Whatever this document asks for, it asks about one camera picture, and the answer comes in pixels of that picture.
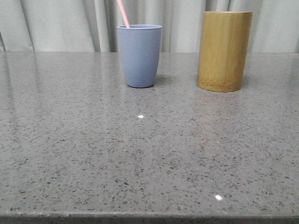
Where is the blue plastic cup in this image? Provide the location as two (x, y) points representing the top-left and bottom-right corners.
(117, 24), (163, 88)

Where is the pink chopstick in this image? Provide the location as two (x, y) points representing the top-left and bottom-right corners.
(116, 0), (130, 28)

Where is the bamboo wooden cup holder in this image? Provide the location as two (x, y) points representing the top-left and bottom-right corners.
(198, 11), (253, 92)

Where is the grey curtain backdrop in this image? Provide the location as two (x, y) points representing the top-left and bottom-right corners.
(0, 0), (299, 53)

